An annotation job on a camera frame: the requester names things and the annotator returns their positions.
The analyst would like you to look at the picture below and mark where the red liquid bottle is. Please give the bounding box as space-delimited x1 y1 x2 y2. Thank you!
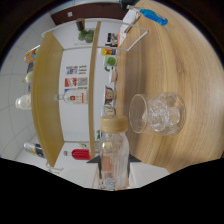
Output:
63 148 92 161

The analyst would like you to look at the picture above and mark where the clear bottle red label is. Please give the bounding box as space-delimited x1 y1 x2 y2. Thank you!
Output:
54 89 89 105

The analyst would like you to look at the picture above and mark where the clear glass with ice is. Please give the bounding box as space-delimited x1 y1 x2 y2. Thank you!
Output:
128 93 186 136

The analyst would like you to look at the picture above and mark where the bowl of green limes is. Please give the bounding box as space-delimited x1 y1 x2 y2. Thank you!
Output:
73 28 96 46

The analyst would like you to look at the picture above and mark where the black yellow snack bag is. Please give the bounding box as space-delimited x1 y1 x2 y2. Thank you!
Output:
23 142 44 158

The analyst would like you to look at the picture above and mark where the white frame wooden shelf rack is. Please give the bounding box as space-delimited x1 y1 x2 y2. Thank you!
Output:
31 18 149 168

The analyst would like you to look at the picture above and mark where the dark handled tool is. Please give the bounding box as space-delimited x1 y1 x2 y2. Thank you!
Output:
75 18 86 32

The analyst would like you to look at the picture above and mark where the white notebook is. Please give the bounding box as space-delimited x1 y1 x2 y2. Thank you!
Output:
119 8 141 34

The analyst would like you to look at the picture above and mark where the white milk bottle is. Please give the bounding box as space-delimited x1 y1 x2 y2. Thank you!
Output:
14 94 33 110

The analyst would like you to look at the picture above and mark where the clear bottle cork lid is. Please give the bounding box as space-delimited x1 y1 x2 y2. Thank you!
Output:
99 115 130 191

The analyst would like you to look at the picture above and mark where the brown door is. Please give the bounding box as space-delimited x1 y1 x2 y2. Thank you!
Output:
49 9 129 25

